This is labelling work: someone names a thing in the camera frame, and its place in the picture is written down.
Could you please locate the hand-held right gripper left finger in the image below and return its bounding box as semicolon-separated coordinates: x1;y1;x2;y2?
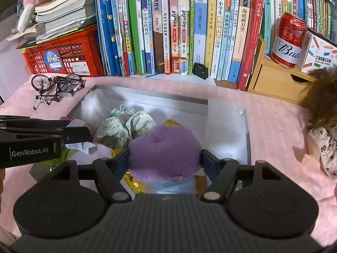
51;148;132;203

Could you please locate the stack of worn paperbacks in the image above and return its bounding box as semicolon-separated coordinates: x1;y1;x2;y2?
8;0;99;49

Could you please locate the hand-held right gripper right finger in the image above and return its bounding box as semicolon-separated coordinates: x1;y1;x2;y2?
200;149;290;203

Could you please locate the shallow white cardboard box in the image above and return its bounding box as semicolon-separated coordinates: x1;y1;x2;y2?
60;84;250;191

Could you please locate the white label printer box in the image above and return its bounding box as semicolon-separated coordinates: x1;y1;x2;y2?
296;29;337;75

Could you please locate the red plastic crate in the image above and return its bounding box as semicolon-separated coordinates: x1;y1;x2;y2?
23;26;106;77

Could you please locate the row of colourful books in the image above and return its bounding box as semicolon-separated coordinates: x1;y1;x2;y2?
95;0;337;90

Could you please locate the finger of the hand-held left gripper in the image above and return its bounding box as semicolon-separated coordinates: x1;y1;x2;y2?
0;126;91;145
0;115;72;129

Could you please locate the gold sequin bow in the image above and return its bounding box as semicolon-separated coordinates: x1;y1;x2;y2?
112;119;201;194

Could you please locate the small wooden drawer unit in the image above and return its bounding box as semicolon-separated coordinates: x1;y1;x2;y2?
246;34;316;106

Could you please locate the red drink can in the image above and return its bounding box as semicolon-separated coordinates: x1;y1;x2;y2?
271;13;308;68

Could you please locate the purple plush pad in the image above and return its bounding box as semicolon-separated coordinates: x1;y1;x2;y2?
129;126;202;185

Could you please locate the brown-haired doll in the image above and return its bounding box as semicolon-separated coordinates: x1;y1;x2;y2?
300;69;337;181

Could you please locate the light blue cloth roll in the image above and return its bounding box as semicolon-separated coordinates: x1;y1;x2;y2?
153;175;211;194

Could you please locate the black model bicycle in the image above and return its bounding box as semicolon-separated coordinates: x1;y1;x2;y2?
32;74;86;110

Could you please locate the pink striped tablecloth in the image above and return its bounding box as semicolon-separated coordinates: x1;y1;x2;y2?
0;33;337;243

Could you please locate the small black case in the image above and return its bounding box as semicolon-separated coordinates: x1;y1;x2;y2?
193;62;209;80

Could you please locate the green floral cloth bundle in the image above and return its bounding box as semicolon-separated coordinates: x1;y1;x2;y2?
93;105;157;149

